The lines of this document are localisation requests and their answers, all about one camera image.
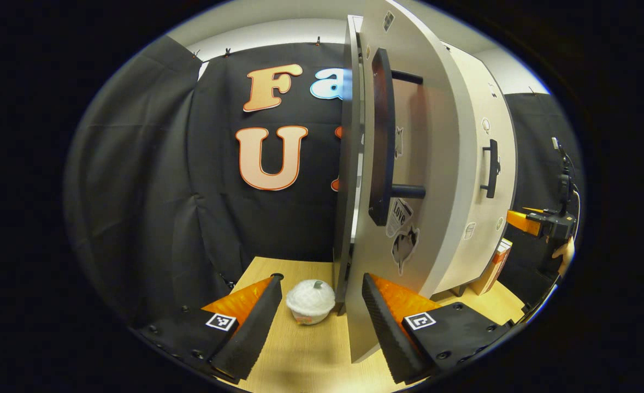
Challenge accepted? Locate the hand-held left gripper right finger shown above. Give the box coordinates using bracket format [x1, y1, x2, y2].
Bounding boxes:
[362, 273, 513, 385]

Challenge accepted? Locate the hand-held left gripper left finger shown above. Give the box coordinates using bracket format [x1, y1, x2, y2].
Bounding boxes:
[136, 275, 283, 383]

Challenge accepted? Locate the white cabinet door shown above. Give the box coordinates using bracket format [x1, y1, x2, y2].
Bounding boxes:
[431, 41, 519, 296]
[345, 0, 470, 364]

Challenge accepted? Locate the white shoe cabinet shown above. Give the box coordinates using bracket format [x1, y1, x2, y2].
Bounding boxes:
[333, 14, 519, 317]

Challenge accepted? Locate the orange and white cardboard box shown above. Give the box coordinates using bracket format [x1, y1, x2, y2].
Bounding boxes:
[470, 238, 513, 296]

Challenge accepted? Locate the white knitted pumpkin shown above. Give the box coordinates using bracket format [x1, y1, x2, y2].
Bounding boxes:
[286, 279, 336, 326]

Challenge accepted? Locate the black backdrop cloth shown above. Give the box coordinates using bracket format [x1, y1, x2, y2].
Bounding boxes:
[499, 92, 584, 306]
[65, 35, 355, 328]

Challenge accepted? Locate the black door handle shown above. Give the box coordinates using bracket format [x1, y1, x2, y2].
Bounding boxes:
[368, 48, 427, 227]
[480, 139, 501, 199]

